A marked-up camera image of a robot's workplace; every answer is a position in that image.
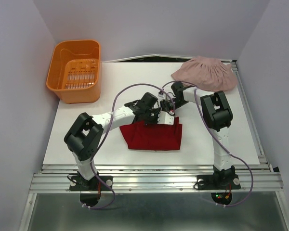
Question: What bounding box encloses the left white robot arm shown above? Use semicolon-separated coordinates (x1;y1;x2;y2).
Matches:
64;92;160;190

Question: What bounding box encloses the orange plastic basket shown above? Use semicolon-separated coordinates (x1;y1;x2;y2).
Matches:
46;40;102;104

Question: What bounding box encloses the red pleated skirt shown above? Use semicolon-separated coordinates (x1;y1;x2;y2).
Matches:
119;117;183;151

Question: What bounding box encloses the aluminium rail frame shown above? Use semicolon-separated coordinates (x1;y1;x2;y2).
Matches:
20;62;289;231

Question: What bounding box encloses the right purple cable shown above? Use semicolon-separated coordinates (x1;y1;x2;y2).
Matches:
161;81;254;208

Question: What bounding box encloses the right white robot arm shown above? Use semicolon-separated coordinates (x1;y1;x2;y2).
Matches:
159;81;233;188

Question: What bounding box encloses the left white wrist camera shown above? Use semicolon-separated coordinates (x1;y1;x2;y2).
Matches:
157;110;175;126

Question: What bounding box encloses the pink pleated skirt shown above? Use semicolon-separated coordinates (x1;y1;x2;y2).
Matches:
171;56;238;91

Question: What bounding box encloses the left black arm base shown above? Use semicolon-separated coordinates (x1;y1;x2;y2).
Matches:
67;174;110;192

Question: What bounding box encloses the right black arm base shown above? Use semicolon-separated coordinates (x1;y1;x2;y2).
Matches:
194;166;241;191

